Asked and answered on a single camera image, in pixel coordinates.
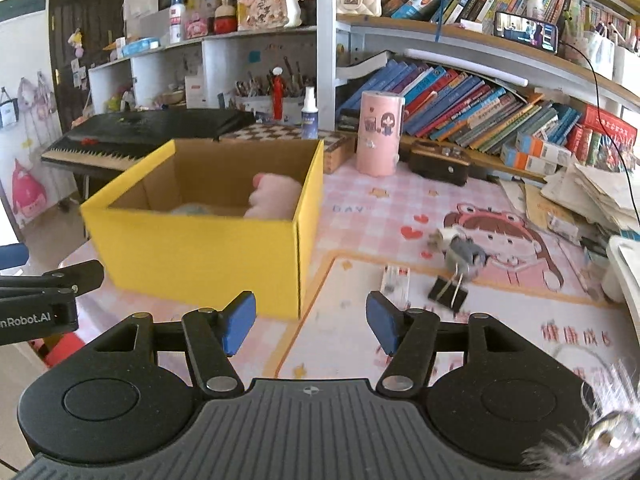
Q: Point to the red round jar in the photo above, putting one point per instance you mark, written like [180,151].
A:
[225,20]

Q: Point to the pink hanging bag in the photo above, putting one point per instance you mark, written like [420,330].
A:
[27,190]

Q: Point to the pen holder with pens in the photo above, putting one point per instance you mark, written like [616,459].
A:
[295,107]

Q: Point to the white tote bag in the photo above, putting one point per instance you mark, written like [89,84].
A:
[8,110]

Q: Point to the black binder clip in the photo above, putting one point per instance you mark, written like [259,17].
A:
[445,292]

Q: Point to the blue tissue packet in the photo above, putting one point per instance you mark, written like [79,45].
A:
[140,47]

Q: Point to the white lotion bottle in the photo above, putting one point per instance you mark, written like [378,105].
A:
[176,22]

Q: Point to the red book set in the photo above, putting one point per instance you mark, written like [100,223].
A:
[607,127]

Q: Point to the white spray bottle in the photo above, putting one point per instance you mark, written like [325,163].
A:
[309,122]

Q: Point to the yellow cardboard box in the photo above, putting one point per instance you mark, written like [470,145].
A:
[200,260]

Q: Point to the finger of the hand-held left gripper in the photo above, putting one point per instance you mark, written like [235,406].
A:
[75,277]
[12,257]

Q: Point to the white bookshelf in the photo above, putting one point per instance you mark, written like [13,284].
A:
[225,55]

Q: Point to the smartphone with lit screen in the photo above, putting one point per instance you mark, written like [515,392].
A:
[525,30]

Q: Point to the small white carton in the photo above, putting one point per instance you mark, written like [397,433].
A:
[195,92]

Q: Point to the pink cylindrical container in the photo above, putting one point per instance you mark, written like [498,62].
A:
[377,145]

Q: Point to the pink checked desktop cloth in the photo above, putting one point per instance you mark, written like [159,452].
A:
[350,240]

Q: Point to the wooden chess box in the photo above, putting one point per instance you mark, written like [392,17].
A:
[300,135]

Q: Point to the pink plush pig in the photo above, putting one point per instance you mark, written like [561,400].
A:
[272,197]

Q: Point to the dark brown box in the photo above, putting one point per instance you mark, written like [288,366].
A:
[440,167]

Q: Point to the small white box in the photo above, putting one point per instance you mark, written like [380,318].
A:
[397,277]

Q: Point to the stack of papers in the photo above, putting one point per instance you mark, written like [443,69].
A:
[600,195]

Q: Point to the orange and white carton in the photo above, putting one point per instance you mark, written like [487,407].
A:
[545,147]
[525,162]

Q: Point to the red stool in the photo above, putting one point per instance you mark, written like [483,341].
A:
[62,350]

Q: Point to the red bottle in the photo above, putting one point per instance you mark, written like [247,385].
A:
[277,95]

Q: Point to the dark wooden door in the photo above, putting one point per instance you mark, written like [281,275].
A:
[90,10]

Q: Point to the black electronic keyboard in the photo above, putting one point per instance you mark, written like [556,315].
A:
[150,130]

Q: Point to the wooden desk hutch shelf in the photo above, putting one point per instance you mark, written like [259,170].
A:
[400,35]

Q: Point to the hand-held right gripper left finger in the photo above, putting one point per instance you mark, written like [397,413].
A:
[239,322]

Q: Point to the clear plastic bag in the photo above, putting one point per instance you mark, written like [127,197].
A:
[598,55]

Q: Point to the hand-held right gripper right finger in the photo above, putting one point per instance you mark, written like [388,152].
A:
[382,322]

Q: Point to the pink box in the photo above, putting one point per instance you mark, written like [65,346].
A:
[197,27]

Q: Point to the white fur pompom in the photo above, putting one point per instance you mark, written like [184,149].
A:
[615,395]

